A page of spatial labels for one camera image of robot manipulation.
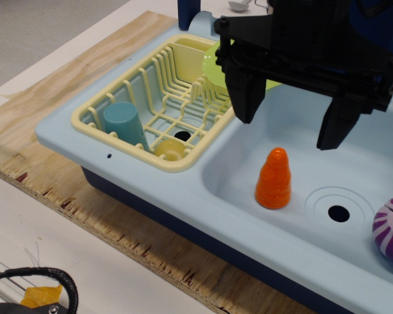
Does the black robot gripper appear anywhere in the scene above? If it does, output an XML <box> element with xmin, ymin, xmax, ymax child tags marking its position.
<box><xmin>214</xmin><ymin>1</ymin><xmax>393</xmax><ymax>150</ymax></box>

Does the orange toy carrot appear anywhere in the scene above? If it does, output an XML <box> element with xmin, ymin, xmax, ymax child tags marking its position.
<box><xmin>255</xmin><ymin>147</ymin><xmax>291</xmax><ymax>209</ymax></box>

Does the light green plastic plate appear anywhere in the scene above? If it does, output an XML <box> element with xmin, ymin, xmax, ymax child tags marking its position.
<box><xmin>200</xmin><ymin>41</ymin><xmax>283</xmax><ymax>93</ymax></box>

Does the cream plastic dish rack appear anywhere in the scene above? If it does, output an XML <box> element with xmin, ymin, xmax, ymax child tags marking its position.
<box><xmin>71</xmin><ymin>34</ymin><xmax>234</xmax><ymax>172</ymax></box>

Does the small yellow toy bowl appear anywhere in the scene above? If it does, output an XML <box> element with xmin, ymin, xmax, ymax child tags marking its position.
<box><xmin>154</xmin><ymin>139</ymin><xmax>186</xmax><ymax>161</ymax></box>

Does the light blue toy sink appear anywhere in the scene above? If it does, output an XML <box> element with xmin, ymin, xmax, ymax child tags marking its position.
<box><xmin>35</xmin><ymin>10</ymin><xmax>393</xmax><ymax>314</ymax></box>

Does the purple white striped ball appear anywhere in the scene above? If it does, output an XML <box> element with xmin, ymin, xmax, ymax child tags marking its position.
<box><xmin>372</xmin><ymin>198</ymin><xmax>393</xmax><ymax>262</ymax></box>

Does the teal plastic cup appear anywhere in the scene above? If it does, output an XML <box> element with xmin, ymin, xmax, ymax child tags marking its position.
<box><xmin>103</xmin><ymin>101</ymin><xmax>149</xmax><ymax>150</ymax></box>

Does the plywood base board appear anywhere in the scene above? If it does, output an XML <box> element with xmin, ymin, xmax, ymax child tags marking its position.
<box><xmin>0</xmin><ymin>7</ymin><xmax>307</xmax><ymax>313</ymax></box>

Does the yellow tape piece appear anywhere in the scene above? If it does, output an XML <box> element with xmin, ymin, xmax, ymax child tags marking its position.
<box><xmin>20</xmin><ymin>285</ymin><xmax>62</xmax><ymax>309</ymax></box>

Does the black device with screw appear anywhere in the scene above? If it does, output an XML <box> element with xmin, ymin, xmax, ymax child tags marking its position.
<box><xmin>0</xmin><ymin>303</ymin><xmax>69</xmax><ymax>314</ymax></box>

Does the black braided cable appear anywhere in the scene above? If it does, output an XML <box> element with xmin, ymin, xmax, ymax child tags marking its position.
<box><xmin>0</xmin><ymin>266</ymin><xmax>79</xmax><ymax>314</ymax></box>

